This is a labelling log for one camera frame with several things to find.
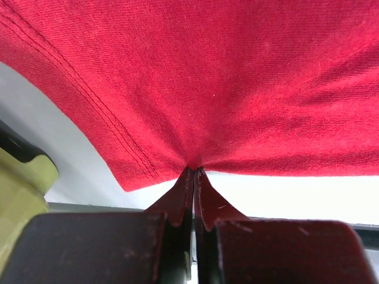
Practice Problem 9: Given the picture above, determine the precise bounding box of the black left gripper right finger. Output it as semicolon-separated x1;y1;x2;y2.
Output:
194;169;377;283

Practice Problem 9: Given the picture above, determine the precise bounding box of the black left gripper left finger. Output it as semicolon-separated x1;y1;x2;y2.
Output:
1;168;194;283

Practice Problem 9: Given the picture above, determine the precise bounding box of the red t shirt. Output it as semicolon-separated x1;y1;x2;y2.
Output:
1;1;378;191

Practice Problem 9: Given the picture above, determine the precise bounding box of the green plastic bin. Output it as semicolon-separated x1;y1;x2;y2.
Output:
1;149;59;269

